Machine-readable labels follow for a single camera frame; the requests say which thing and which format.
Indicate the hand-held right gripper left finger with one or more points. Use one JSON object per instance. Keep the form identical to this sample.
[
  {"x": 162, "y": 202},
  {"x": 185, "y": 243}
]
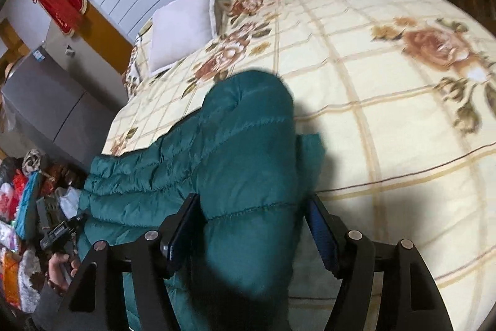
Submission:
[{"x": 182, "y": 236}]

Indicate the teal down jacket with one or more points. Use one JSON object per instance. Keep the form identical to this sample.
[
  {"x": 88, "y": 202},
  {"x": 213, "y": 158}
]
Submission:
[{"x": 240, "y": 160}]

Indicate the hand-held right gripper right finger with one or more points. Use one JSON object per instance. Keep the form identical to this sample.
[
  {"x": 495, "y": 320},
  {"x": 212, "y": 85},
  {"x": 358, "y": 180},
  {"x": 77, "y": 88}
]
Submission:
[{"x": 322, "y": 234}]

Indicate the white pillow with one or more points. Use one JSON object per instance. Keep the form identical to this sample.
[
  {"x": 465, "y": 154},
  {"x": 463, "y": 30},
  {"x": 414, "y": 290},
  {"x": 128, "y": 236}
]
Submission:
[{"x": 182, "y": 28}]

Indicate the pile of mixed clothes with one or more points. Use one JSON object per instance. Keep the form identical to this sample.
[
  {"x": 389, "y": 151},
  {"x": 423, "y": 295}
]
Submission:
[{"x": 23, "y": 199}]

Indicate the floral checked bed sheet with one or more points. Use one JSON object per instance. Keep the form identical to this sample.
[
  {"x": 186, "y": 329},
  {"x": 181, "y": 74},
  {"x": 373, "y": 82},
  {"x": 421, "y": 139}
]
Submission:
[{"x": 387, "y": 160}]

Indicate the person's left forearm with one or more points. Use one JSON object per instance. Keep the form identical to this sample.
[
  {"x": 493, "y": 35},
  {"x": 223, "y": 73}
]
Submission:
[{"x": 48, "y": 309}]

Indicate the person's left hand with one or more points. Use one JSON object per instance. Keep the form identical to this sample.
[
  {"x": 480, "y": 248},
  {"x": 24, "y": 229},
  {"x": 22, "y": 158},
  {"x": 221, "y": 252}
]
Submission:
[{"x": 60, "y": 273}]

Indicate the grey refrigerator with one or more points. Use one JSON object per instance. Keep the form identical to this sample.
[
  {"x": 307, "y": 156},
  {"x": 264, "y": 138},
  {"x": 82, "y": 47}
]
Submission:
[{"x": 46, "y": 102}]

